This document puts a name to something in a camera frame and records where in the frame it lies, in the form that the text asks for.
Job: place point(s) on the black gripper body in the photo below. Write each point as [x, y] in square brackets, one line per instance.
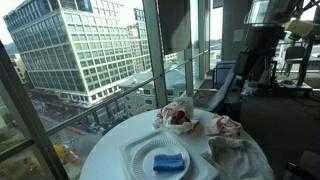
[265, 38]

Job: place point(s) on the pink shirt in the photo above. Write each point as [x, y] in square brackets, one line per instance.
[221, 125]

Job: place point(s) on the gray office chair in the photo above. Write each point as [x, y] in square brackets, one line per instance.
[295, 53]

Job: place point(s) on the dark blue monitor screen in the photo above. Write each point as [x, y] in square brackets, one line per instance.
[223, 75]

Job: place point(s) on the wooden armchair gray cushion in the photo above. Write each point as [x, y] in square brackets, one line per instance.
[216, 93]

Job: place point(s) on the dark roller window blind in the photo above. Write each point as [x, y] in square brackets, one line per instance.
[173, 23]

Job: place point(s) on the gray window mullion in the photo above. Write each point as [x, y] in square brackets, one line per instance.
[155, 50]
[36, 126]

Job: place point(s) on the black metal bar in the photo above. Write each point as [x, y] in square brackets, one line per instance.
[296, 170]

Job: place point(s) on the blue sponge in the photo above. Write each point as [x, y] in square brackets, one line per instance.
[168, 162]

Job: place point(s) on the gray window railing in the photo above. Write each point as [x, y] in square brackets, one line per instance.
[116, 97]

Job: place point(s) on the white paper plate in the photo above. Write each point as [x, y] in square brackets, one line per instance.
[143, 160]

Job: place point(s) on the white styrofoam box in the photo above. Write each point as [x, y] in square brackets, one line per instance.
[128, 148]

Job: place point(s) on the white paper wall sign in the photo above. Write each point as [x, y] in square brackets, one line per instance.
[238, 35]

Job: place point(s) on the yellowish wrist camera bar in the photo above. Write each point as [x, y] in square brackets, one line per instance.
[303, 28]

